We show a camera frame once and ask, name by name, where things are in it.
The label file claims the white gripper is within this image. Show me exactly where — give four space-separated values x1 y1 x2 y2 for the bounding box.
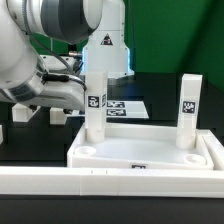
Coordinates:
0 81 85 111

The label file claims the white desk tabletop tray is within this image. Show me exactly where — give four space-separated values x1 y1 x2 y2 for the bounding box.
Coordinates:
67 123 214 170

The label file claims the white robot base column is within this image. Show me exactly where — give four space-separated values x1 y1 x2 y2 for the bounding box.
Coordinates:
81 0 134 80

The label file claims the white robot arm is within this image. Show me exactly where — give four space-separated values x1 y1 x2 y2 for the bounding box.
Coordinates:
0 0 103 110

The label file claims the white sheet with fiducial tags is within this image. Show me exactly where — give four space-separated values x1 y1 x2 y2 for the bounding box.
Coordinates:
66 99 150 120

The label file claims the white block at left edge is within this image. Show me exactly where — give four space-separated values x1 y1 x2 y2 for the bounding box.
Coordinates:
0 125 3 145

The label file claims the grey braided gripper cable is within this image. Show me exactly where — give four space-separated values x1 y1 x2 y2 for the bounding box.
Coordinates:
21 0 88 92

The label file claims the white front fence rail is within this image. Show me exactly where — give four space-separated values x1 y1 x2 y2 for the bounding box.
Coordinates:
0 166 224 198

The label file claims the white fence rail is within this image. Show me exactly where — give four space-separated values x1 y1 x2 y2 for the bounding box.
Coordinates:
203 131 224 171
0 166 224 198

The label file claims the white right fence rail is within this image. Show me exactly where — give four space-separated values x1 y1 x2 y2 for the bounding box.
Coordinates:
203 131 224 171

